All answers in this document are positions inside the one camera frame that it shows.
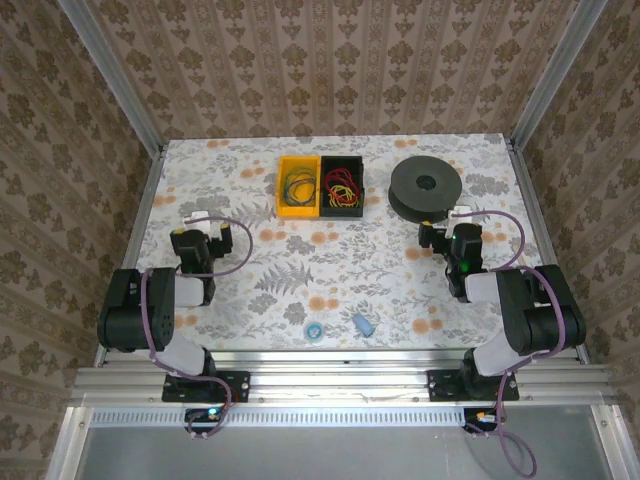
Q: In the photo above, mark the yellow plastic bin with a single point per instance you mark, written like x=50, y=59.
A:
x=300, y=212

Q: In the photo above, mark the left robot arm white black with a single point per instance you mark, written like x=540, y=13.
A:
x=130, y=310

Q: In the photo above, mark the aluminium frame post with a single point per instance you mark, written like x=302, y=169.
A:
x=562, y=60
x=82, y=12

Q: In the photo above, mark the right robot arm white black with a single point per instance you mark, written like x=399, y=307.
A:
x=545, y=320

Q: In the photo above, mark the light blue cylinder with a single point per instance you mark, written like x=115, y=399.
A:
x=363, y=325

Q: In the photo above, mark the aluminium mounting rail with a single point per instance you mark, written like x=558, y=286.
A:
x=340, y=380

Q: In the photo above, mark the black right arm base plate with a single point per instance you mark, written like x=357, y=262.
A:
x=442, y=387

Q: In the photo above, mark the grey metal lower panel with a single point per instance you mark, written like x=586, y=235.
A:
x=325, y=455

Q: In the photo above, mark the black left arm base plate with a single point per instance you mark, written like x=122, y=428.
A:
x=235, y=387

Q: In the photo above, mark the small blue tape roll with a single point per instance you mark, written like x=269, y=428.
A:
x=313, y=333

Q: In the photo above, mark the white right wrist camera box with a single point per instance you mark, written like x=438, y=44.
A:
x=457, y=216

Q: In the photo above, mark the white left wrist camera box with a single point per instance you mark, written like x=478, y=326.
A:
x=197, y=220

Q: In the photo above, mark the black plastic bin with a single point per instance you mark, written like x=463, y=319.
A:
x=340, y=212

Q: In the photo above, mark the black controller board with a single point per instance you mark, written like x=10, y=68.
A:
x=205, y=415
x=480, y=417

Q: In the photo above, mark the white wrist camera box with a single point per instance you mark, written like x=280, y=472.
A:
x=457, y=216
x=197, y=220

